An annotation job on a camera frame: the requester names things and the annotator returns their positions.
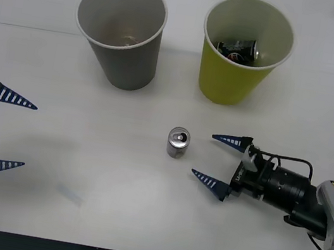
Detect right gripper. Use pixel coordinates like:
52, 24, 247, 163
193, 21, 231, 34
187, 128, 281, 211

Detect silver drink can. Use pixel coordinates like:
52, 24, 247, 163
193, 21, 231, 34
164, 125, 193, 162

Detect yellow-green plastic waste bin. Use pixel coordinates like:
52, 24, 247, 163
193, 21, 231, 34
190, 0, 302, 115

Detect black drink can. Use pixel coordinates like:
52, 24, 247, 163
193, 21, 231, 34
214, 34, 263, 66

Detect grey plastic waste bin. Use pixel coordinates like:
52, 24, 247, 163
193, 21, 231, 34
65, 0, 171, 95

